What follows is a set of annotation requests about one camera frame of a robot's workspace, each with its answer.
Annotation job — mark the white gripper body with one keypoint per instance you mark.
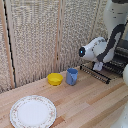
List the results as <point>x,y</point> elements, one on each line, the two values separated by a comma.
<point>98,66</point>

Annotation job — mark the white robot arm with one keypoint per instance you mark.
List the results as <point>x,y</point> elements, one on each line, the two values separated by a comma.
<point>96,49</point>

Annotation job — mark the blue cup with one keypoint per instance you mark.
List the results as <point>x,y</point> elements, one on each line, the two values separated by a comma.
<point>71,77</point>

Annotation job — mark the yellow bowl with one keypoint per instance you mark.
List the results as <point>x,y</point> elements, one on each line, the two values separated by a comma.
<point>54,79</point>

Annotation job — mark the woven beige partition screen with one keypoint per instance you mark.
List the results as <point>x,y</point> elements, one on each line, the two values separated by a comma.
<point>33,40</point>

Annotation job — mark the white floral rim plate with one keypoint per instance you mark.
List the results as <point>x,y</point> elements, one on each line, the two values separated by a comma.
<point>32,112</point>

